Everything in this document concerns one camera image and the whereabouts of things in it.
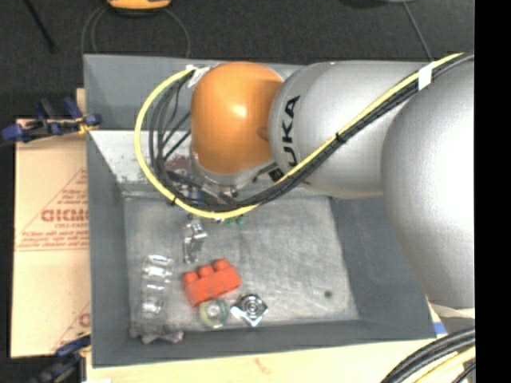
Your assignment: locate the red toy building block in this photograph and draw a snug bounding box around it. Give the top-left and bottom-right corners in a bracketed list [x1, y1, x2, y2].
[181, 258, 244, 308]

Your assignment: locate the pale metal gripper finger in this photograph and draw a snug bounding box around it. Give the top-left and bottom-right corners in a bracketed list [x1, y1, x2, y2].
[182, 235, 200, 266]
[188, 220, 209, 242]

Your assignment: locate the brown cardboard board, red print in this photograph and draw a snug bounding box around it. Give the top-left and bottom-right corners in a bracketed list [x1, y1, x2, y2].
[9, 116, 93, 359]

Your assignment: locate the shiny silver square metal part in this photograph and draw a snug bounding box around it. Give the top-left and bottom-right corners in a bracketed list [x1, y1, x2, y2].
[230, 292, 270, 329]

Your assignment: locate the small grey crumpled cloth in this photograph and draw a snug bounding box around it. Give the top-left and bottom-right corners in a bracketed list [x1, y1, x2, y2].
[129, 324, 185, 345]

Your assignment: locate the pale green ring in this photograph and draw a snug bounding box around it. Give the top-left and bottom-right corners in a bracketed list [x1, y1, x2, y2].
[199, 298, 231, 330]

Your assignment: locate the clear plastic bottle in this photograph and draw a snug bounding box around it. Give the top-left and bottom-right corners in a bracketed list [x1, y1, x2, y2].
[140, 254, 176, 315]

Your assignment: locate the grey metal bin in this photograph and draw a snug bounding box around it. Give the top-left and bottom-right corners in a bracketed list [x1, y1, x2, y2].
[82, 53, 438, 367]

